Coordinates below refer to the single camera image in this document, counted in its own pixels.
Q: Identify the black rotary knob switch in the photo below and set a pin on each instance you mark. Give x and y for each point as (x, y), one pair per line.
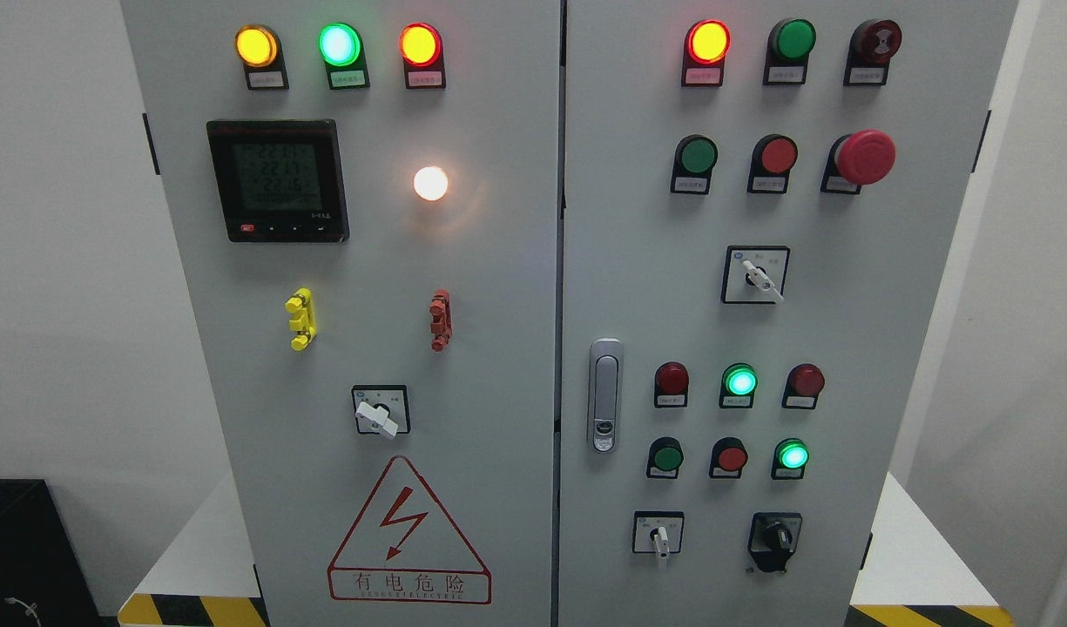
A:
(773, 540)

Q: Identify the red terminal connector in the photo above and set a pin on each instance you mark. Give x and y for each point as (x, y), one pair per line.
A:
(441, 324)

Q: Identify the dark red indicator light left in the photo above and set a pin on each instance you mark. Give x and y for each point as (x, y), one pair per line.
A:
(672, 382)

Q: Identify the dark red indicator light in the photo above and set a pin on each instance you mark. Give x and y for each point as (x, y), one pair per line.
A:
(672, 382)
(805, 382)

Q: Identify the white glowing lamp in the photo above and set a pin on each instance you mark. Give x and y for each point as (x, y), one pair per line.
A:
(431, 183)

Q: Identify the grey left cabinet door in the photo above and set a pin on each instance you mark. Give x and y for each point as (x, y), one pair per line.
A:
(482, 410)

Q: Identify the grey cabinet door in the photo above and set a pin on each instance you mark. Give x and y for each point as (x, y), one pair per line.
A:
(482, 410)
(644, 265)

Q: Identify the green lit indicator middle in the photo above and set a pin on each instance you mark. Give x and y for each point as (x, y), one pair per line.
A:
(737, 386)

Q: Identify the green push button second row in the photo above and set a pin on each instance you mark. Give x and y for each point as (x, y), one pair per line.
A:
(693, 162)

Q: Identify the yellow terminal connector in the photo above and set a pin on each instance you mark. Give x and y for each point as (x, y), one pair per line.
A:
(300, 308)

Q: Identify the red push button lower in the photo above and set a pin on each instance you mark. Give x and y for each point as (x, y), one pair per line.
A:
(728, 458)

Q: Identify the grey right cabinet door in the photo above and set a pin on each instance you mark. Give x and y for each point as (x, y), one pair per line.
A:
(644, 265)

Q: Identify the red electric danger sticker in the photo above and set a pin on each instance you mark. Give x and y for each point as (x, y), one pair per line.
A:
(404, 547)

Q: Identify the dark red indicator light right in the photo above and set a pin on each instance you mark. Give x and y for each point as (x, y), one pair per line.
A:
(805, 382)

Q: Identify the black digital power meter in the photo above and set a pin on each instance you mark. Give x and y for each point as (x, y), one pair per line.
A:
(279, 180)

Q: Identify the red push button second row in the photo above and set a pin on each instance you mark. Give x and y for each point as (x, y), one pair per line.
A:
(772, 160)

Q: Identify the red orange indicator light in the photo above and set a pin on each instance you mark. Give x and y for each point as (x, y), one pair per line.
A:
(423, 57)

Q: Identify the green lit push button lower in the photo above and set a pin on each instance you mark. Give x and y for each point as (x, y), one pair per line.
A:
(789, 460)

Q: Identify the red lit indicator top right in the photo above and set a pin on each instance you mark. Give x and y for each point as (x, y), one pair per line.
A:
(704, 54)

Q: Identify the green lit indicator light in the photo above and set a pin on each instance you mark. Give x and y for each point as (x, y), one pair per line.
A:
(344, 57)

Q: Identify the red emergency stop mushroom button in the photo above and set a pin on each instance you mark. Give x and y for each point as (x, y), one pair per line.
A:
(858, 159)

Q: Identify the green push button top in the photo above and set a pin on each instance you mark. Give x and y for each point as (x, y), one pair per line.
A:
(788, 47)

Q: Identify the yellow indicator light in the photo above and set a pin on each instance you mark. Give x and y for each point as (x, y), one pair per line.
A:
(258, 48)

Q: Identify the dark red buzzer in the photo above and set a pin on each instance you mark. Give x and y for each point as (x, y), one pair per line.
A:
(872, 46)

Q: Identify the black box lower left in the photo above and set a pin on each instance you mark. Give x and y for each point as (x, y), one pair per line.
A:
(41, 583)

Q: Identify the silver door lock handle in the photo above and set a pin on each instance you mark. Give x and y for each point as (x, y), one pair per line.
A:
(605, 364)

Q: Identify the white selector switch left door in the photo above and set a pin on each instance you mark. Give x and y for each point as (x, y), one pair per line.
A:
(381, 410)

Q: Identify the white selector switch upper right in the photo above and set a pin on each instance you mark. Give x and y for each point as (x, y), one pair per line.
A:
(755, 274)

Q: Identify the white selector switch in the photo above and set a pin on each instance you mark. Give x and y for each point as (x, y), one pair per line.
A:
(658, 533)
(755, 274)

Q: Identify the white selector switch lower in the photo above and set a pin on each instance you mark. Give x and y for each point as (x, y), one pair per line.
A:
(658, 533)

